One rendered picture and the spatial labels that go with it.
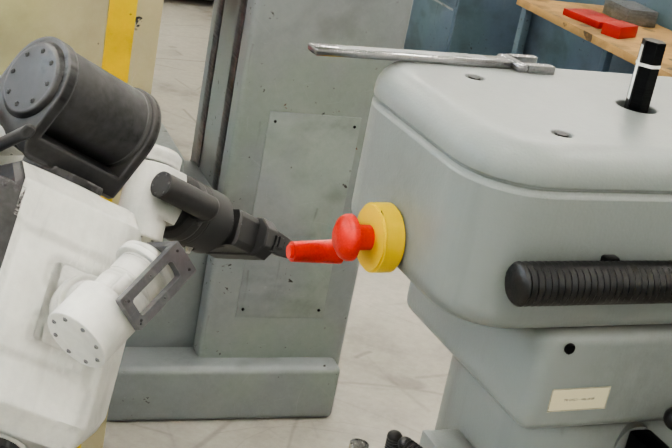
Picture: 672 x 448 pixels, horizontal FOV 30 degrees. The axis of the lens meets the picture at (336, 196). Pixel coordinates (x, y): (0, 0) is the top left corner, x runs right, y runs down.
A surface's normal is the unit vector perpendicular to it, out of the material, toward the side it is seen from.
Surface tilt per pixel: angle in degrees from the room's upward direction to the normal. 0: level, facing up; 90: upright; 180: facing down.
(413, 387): 0
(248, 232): 70
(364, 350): 0
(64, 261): 57
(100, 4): 90
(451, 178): 90
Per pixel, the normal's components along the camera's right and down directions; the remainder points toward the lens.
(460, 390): -0.91, -0.02
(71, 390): 0.65, -0.19
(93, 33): 0.38, 0.39
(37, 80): -0.54, -0.33
